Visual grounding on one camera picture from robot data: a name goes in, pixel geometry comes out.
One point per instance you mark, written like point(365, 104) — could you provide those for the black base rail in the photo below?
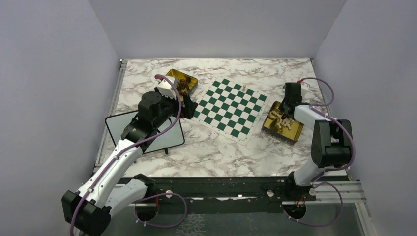
point(222, 195)

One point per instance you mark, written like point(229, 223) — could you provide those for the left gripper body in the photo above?
point(185, 110)

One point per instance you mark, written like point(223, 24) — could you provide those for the aluminium rail right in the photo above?
point(350, 192)

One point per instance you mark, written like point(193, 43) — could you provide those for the gold tin with light pieces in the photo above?
point(285, 129)

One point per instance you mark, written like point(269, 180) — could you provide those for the green white chess board mat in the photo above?
point(224, 108)

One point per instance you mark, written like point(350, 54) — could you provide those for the small whiteboard with stand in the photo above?
point(172, 138)

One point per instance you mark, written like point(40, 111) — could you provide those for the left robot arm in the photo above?
point(91, 208)

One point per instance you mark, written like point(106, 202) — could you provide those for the pile of dark chess pieces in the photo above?
point(184, 86)

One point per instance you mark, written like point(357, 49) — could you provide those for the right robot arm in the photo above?
point(332, 147)

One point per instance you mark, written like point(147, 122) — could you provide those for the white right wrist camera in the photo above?
point(305, 89)

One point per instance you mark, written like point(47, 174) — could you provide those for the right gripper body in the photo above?
point(284, 102)

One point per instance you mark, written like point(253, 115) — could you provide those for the pile of light chess pieces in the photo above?
point(279, 121)

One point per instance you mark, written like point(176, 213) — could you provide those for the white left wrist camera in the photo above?
point(167, 85)

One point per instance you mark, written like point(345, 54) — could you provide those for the gold tin with dark pieces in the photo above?
point(182, 76)

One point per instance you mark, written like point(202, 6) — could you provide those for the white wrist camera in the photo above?
point(167, 85)
point(305, 89)

